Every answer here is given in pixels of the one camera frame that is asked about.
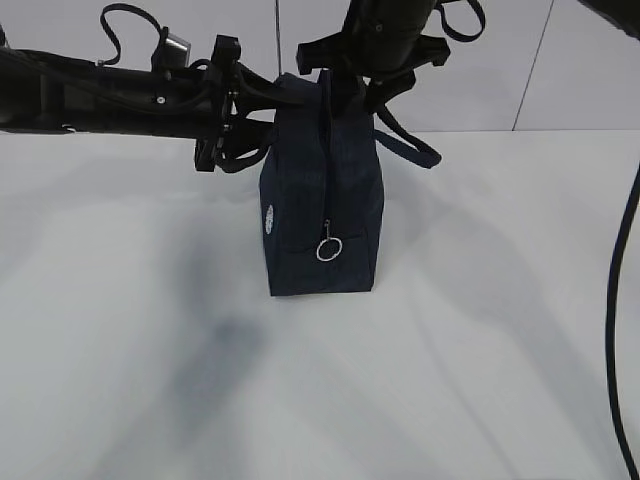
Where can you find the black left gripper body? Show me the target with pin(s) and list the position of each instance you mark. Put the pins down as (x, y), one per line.
(219, 77)

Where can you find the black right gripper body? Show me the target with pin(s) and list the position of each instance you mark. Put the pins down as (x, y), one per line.
(381, 41)

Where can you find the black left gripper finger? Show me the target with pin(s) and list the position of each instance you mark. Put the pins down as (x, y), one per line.
(254, 91)
(244, 136)

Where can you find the dark navy fabric lunch bag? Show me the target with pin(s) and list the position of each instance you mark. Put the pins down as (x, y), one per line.
(321, 190)

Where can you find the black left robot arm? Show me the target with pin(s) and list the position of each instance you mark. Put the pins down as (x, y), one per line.
(45, 93)

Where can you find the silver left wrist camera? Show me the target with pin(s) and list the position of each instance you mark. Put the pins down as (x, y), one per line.
(171, 52)

